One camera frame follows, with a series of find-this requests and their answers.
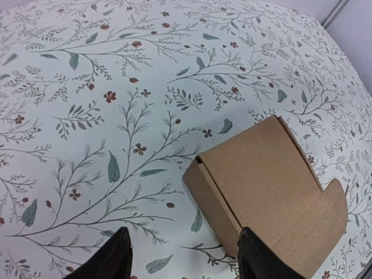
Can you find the floral patterned table mat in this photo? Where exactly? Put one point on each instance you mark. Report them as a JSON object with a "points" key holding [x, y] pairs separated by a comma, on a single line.
{"points": [[104, 104]]}

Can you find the brown cardboard box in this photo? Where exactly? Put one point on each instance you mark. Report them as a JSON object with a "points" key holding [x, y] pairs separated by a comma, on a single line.
{"points": [[261, 179]]}

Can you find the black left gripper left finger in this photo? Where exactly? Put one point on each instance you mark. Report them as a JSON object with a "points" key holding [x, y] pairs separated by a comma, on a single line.
{"points": [[113, 260]]}

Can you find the right aluminium corner post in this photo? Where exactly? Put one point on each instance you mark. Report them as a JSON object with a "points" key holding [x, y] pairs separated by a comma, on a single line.
{"points": [[333, 13]]}

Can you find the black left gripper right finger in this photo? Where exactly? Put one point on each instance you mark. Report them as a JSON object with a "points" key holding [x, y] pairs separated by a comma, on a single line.
{"points": [[257, 261]]}

